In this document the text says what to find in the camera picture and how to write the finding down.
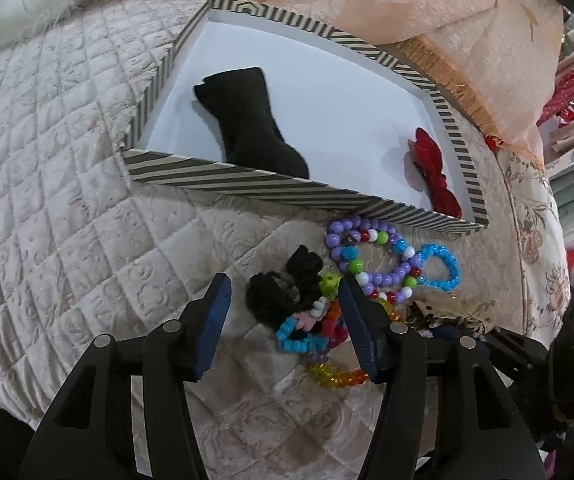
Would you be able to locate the black scrunchie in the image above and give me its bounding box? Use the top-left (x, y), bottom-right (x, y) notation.
top-left (245, 246), bottom-right (325, 326)

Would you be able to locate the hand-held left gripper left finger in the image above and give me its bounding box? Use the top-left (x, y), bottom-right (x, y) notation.
top-left (19, 272), bottom-right (232, 480)

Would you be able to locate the green bead bracelet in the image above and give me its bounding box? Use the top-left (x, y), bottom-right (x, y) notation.
top-left (318, 270), bottom-right (342, 297)

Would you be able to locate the small cyan bead bracelet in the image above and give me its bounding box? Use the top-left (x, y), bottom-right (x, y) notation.
top-left (274, 317), bottom-right (328, 356)

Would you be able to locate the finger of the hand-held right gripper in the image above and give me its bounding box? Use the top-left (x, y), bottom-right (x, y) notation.
top-left (487, 326), bottom-right (550, 396)

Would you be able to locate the leopard print bow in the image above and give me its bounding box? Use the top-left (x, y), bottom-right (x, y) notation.
top-left (414, 297), bottom-right (498, 333)

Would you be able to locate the quilted cream bedspread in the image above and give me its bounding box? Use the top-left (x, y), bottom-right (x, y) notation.
top-left (0, 0), bottom-right (572, 480)

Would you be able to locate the large blue bead bracelet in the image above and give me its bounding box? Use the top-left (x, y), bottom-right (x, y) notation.
top-left (415, 242), bottom-right (462, 292)

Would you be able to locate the multicoloured bead bracelet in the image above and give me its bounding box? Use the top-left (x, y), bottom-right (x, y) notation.
top-left (339, 229), bottom-right (420, 306)

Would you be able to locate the red fabric bow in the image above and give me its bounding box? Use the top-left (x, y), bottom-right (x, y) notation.
top-left (406, 127), bottom-right (464, 219)

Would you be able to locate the peach fringed blanket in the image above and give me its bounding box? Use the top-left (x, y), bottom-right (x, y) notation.
top-left (234, 0), bottom-right (568, 171)

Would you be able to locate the floral cushion with piping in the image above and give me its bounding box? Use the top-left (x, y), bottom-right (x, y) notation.
top-left (494, 145), bottom-right (572, 346)

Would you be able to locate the red dotted garment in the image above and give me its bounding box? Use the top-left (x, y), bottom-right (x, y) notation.
top-left (537, 62), bottom-right (574, 128)

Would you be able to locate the striped cardboard box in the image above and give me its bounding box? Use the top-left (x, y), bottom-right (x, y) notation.
top-left (119, 0), bottom-right (490, 235)

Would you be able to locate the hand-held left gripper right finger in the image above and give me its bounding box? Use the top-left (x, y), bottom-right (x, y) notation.
top-left (338, 274), bottom-right (545, 480)

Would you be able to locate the purple bead bracelet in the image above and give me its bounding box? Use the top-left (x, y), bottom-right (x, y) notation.
top-left (325, 214), bottom-right (422, 303)

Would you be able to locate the rainbow clear bead bracelet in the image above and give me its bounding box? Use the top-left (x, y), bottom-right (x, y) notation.
top-left (306, 297), bottom-right (402, 390)

